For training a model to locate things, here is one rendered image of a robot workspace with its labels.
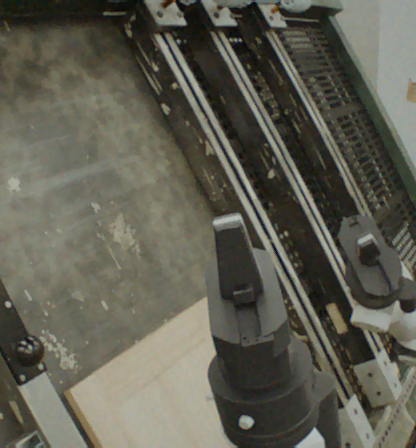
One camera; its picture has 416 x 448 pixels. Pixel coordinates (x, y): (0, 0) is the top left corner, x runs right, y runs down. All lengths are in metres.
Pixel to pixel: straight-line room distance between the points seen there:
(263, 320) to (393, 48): 4.29
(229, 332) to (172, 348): 0.60
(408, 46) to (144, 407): 3.98
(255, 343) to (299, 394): 0.09
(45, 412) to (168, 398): 0.25
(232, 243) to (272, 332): 0.07
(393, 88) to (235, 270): 4.27
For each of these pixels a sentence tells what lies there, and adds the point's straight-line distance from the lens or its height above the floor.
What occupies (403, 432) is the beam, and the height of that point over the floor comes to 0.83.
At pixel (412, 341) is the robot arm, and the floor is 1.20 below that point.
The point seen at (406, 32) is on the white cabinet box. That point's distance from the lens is 4.65.
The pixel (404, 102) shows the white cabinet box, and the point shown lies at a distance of 4.68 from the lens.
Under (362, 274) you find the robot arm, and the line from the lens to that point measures 0.85.
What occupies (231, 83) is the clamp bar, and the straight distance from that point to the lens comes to 1.47.
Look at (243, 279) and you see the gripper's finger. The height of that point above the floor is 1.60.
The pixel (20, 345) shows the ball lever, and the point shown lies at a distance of 0.69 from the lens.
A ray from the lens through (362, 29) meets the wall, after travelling 6.19.
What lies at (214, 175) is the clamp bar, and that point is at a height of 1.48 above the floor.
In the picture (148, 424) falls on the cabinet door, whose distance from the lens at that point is 0.96.
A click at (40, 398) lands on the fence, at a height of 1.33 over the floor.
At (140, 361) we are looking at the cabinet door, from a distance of 0.98.
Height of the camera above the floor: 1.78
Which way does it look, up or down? 18 degrees down
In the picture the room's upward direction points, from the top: straight up
